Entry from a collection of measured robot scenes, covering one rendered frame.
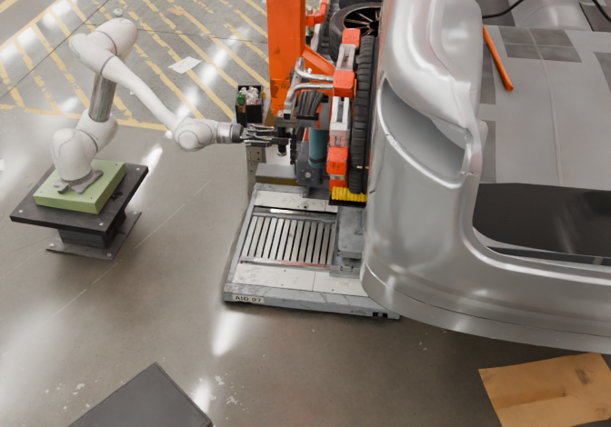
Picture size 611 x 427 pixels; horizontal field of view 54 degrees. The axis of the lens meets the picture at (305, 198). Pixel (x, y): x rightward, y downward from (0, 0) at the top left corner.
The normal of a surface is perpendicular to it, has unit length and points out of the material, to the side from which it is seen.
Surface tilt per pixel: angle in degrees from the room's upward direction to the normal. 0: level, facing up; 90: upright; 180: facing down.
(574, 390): 2
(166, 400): 0
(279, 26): 90
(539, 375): 1
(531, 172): 19
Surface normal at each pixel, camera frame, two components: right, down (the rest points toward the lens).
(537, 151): -0.04, -0.45
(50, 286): 0.00, -0.74
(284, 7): -0.13, 0.66
